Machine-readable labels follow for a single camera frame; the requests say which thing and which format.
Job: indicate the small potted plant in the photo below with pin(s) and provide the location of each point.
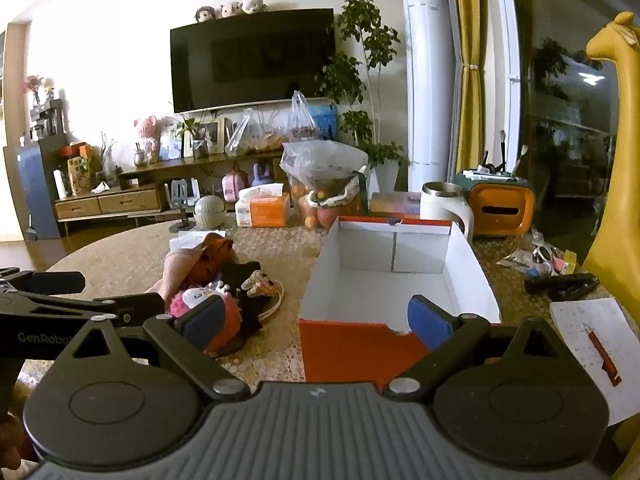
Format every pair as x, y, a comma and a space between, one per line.
192, 127

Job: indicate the glass sliding door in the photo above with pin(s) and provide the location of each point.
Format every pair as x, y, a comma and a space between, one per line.
565, 185

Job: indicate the white written notepad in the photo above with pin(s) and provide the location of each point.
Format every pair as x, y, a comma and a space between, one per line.
575, 330

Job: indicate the black mesh cloth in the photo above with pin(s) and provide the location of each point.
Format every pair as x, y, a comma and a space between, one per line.
240, 275

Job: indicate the stack of colourful books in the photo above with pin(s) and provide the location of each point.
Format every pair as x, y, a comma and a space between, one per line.
395, 205

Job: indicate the yellow curtain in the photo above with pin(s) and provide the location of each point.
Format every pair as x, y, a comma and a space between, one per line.
470, 35

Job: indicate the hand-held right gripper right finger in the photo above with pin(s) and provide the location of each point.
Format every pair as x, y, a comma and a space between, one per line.
426, 322

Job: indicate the clear plastic bag of fruit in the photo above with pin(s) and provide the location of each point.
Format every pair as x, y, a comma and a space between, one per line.
320, 160

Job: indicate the clear plastic bag of bread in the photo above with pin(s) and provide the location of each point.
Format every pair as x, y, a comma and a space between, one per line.
255, 135

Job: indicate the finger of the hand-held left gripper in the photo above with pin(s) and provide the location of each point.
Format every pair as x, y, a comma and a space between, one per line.
125, 305
50, 281

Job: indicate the wooden picture frame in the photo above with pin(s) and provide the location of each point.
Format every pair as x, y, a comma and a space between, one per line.
216, 135

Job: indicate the white mug with steel rim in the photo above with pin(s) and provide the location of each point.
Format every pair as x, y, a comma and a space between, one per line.
440, 205

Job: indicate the blue cabinet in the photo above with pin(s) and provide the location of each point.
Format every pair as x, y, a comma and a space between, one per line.
35, 185

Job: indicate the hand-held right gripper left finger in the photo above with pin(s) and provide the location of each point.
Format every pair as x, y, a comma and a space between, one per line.
205, 320

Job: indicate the red pen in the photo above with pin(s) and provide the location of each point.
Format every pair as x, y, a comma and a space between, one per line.
602, 355

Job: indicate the pink bottle bag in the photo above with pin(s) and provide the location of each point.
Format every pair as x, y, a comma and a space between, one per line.
235, 185

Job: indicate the black remote control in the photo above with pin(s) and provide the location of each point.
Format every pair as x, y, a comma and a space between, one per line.
560, 284

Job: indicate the small plush toy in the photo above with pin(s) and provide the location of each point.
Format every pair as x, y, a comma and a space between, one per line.
255, 4
205, 14
231, 9

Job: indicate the beige fleece hat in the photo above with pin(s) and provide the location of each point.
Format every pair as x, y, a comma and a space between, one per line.
175, 267

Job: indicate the black flat television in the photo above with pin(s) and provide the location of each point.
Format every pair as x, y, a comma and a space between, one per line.
250, 60

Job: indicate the tall green potted plant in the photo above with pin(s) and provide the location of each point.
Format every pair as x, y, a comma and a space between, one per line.
365, 25

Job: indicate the white sunglasses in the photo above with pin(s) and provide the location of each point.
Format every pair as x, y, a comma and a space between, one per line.
541, 255

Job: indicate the wooden television cabinet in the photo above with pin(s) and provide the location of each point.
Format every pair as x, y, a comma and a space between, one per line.
130, 202

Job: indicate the blue picture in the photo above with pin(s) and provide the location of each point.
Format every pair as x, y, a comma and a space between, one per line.
322, 120

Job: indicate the orange tissue pack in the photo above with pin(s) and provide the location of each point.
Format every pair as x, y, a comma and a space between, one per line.
270, 212

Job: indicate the pink fuzzy plush toy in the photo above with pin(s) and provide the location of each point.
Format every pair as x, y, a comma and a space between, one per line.
232, 310

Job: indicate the grey phone stand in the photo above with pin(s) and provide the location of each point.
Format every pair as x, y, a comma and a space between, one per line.
177, 192

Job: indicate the orange cloth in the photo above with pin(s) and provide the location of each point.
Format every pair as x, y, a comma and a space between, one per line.
215, 255

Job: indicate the white plastic bag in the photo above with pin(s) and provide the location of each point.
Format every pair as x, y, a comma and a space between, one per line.
301, 117

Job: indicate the white and orange cardboard box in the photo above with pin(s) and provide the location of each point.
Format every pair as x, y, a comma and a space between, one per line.
400, 290

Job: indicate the white tower air conditioner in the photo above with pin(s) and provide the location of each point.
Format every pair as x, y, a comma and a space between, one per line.
432, 85

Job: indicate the yellow giraffe chair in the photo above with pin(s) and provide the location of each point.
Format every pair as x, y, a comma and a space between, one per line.
625, 160

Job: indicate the orange and green tissue box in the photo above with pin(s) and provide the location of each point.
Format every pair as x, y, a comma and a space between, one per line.
500, 220

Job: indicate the pink bear plush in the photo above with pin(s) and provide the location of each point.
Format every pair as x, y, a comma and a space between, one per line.
147, 132

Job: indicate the makeup brush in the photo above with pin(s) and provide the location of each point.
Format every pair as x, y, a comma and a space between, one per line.
502, 137
523, 150

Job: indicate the dark coffee machine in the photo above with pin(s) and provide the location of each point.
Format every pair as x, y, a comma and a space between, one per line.
47, 117

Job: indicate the white paper sheet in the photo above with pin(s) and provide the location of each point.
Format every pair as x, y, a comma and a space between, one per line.
180, 242

